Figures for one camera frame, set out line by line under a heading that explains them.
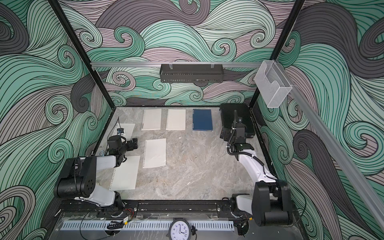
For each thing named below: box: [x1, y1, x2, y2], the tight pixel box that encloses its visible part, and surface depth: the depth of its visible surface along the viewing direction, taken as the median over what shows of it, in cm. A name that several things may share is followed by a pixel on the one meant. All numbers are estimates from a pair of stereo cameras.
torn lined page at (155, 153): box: [142, 138, 167, 169], surface depth 95 cm
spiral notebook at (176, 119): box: [166, 109, 186, 130], surface depth 113 cm
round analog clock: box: [166, 217, 192, 240], surface depth 67 cm
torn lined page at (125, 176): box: [109, 155, 141, 191], surface depth 87 cm
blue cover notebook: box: [192, 109, 213, 132], surface depth 113 cm
